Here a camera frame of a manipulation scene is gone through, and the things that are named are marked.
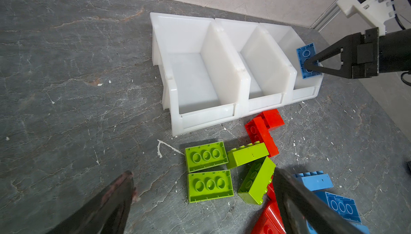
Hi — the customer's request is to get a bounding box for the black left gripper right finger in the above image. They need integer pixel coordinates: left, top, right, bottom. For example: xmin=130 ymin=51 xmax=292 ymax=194
xmin=273 ymin=167 xmax=362 ymax=234

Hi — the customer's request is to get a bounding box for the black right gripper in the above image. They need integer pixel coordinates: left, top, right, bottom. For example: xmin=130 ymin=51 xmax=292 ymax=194
xmin=304 ymin=28 xmax=411 ymax=79

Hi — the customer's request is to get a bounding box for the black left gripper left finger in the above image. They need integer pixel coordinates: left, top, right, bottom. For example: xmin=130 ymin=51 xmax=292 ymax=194
xmin=48 ymin=170 xmax=134 ymax=234

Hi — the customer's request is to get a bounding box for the blue lego brick studs up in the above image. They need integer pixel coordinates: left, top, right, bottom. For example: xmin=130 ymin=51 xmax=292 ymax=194
xmin=294 ymin=171 xmax=334 ymax=191

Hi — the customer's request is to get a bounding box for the blue lego brick underside up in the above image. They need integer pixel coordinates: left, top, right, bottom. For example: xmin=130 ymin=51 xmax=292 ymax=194
xmin=314 ymin=191 xmax=370 ymax=234

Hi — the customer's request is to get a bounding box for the green lego brick tilted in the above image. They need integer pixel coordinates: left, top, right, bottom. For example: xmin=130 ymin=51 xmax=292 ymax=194
xmin=238 ymin=157 xmax=276 ymax=205

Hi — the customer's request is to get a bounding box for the white right storage bin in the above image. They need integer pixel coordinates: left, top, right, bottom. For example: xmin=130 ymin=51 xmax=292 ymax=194
xmin=262 ymin=23 xmax=323 ymax=103

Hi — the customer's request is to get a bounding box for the white storage bin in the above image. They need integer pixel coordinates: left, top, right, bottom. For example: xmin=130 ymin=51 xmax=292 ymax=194
xmin=150 ymin=12 xmax=251 ymax=136
xmin=262 ymin=23 xmax=323 ymax=103
xmin=216 ymin=18 xmax=297 ymax=116

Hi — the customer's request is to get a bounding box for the green lego brick upper side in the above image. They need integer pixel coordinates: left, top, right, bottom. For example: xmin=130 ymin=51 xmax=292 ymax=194
xmin=226 ymin=142 xmax=269 ymax=170

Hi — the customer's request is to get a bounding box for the white middle storage bin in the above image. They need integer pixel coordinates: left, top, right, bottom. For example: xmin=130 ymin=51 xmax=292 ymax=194
xmin=216 ymin=18 xmax=297 ymax=116

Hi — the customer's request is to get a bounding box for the red lego brick long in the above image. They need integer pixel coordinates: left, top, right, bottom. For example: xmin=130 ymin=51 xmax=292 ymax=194
xmin=245 ymin=117 xmax=279 ymax=158

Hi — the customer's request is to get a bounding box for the red lego brick square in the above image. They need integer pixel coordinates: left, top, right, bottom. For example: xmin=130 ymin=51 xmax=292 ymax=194
xmin=257 ymin=109 xmax=285 ymax=131

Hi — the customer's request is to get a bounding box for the green lego brick lower left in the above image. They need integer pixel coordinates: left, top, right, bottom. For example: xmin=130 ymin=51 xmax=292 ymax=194
xmin=187 ymin=170 xmax=234 ymax=203

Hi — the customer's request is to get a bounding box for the green lego brick upper left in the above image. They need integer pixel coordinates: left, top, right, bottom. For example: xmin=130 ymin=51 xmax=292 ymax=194
xmin=185 ymin=142 xmax=229 ymax=173

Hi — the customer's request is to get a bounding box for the white left storage bin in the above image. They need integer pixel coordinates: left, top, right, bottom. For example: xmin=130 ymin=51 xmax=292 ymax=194
xmin=150 ymin=12 xmax=251 ymax=136

